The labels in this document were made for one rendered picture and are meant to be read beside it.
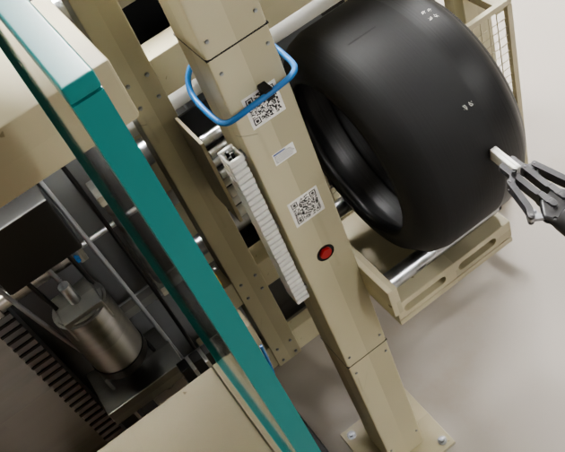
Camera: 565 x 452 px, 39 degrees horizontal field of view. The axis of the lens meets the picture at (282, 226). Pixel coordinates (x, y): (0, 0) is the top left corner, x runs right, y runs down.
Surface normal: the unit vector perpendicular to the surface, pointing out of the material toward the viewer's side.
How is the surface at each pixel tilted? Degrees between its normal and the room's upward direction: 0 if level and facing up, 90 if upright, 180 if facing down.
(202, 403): 0
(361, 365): 90
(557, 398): 0
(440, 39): 26
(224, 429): 0
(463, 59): 39
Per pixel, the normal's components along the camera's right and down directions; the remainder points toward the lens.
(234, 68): 0.52, 0.53
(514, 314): -0.29, -0.63
